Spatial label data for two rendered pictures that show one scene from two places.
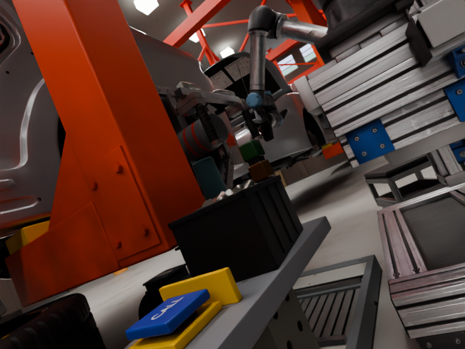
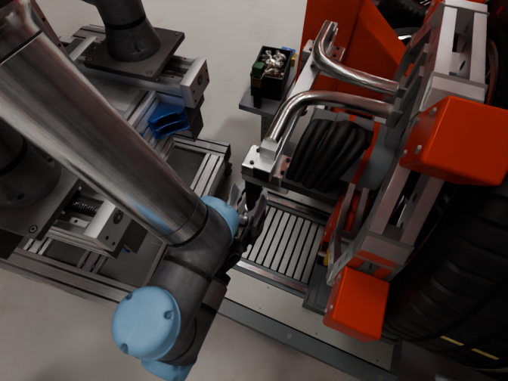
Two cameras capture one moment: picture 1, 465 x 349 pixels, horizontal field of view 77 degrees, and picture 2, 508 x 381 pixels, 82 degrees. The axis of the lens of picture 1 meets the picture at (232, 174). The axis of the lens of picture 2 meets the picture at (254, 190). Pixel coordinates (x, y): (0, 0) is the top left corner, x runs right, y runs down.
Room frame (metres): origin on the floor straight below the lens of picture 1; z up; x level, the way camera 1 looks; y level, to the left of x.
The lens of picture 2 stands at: (1.58, -0.21, 1.36)
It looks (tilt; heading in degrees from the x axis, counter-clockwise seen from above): 60 degrees down; 172
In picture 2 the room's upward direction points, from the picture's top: straight up
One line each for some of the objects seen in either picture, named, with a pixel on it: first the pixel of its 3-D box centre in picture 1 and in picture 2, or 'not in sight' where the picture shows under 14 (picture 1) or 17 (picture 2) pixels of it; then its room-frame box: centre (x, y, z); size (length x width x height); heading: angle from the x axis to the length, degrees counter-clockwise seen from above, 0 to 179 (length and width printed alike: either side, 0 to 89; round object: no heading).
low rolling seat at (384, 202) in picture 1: (411, 185); not in sight; (1.88, -1.00, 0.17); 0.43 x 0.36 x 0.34; 174
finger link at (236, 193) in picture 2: (256, 115); (234, 193); (1.30, -0.21, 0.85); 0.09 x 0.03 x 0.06; 158
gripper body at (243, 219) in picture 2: (261, 118); (224, 244); (1.40, -0.24, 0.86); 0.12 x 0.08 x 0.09; 149
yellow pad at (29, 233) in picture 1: (41, 234); not in sight; (0.91, 0.63, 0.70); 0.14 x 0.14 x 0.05; 59
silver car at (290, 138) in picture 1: (282, 126); not in sight; (5.89, -1.34, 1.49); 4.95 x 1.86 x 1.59; 149
